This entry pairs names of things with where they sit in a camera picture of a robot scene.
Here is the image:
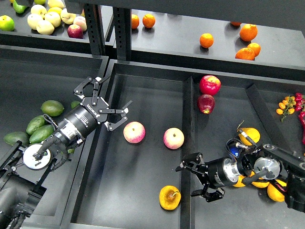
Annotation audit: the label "green avocado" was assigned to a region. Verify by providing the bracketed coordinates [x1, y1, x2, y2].
[29, 125, 54, 144]
[26, 115, 46, 135]
[41, 100, 64, 117]

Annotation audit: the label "small dark avocado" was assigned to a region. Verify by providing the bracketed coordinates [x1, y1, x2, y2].
[71, 101, 80, 109]

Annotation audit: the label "yellow pear with stem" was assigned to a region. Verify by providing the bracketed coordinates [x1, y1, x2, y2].
[236, 121, 261, 146]

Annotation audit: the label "pale yellow pear front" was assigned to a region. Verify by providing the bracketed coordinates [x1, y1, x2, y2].
[36, 20, 55, 35]

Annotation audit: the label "bright red apple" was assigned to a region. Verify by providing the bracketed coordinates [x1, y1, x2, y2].
[199, 75, 221, 96]

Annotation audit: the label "red chili peppers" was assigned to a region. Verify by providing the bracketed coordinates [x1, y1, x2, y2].
[295, 93, 305, 145]

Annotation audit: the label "pale yellow pear right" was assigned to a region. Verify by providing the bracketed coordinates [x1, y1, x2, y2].
[60, 8, 77, 25]

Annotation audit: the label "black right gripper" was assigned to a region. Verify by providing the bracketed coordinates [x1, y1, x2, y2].
[175, 152, 240, 202]

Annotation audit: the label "pink apple right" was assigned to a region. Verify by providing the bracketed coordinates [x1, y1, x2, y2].
[163, 127, 184, 150]

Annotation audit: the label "dark avocado far left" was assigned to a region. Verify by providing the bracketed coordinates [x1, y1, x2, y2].
[3, 131, 29, 146]

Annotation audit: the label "pink peach on shelf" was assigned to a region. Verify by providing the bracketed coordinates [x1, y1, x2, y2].
[73, 16, 87, 31]

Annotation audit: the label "green apple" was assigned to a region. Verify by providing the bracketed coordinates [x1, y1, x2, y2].
[0, 15, 15, 31]

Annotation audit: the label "yellow pear in bin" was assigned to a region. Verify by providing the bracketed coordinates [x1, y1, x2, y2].
[233, 175, 247, 187]

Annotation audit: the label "black shelf post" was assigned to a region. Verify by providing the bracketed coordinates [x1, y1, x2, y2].
[83, 3, 105, 55]

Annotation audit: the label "green avocado middle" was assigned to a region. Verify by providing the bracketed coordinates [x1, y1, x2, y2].
[29, 125, 54, 144]

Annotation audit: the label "black left bin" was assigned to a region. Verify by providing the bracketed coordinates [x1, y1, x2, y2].
[0, 45, 109, 229]

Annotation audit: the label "cherry tomato bunch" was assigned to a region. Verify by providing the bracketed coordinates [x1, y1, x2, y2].
[276, 96, 296, 122]

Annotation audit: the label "orange on shelf middle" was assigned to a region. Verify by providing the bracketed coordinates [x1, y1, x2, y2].
[199, 33, 214, 48]

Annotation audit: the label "dark red shelf apple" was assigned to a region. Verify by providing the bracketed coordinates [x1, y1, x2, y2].
[67, 24, 83, 39]

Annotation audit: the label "black centre bin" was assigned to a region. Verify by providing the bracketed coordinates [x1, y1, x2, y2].
[67, 60, 305, 229]

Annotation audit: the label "pale yellow pear left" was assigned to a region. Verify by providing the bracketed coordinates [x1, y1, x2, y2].
[27, 13, 43, 31]

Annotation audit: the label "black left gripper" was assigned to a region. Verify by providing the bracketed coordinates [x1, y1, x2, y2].
[63, 76, 132, 138]

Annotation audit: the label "orange on shelf front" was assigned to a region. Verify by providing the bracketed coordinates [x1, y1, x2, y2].
[235, 48, 255, 61]

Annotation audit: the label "large orange on shelf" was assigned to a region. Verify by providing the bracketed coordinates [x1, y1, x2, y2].
[239, 24, 258, 42]

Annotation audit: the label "orange on shelf right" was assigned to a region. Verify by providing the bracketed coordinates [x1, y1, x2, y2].
[247, 42, 261, 57]

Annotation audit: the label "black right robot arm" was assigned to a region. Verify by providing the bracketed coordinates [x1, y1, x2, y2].
[176, 130, 305, 212]

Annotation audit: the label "pale yellow pear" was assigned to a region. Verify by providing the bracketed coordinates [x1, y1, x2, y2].
[27, 13, 43, 31]
[60, 8, 77, 25]
[44, 11, 61, 28]
[36, 20, 55, 35]

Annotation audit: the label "green avocado upper left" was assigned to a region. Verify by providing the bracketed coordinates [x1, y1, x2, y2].
[26, 115, 46, 135]

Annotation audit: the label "green avocado top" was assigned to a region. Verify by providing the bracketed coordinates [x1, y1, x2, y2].
[41, 100, 64, 117]

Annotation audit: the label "pink apple left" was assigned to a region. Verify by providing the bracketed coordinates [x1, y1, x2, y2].
[123, 121, 145, 144]

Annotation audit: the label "pale yellow pear centre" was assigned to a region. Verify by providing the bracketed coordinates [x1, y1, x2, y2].
[44, 11, 61, 28]

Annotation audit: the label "yellow pear under arm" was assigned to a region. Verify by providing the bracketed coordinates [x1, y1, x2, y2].
[251, 177, 270, 188]

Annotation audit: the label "pink apple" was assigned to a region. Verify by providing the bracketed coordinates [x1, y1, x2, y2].
[163, 127, 184, 150]
[123, 121, 145, 144]

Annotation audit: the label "black bin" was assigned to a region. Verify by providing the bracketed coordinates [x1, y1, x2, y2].
[67, 60, 305, 229]
[0, 45, 109, 229]

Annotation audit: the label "orange on shelf left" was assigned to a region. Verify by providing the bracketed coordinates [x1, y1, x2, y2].
[131, 14, 140, 30]

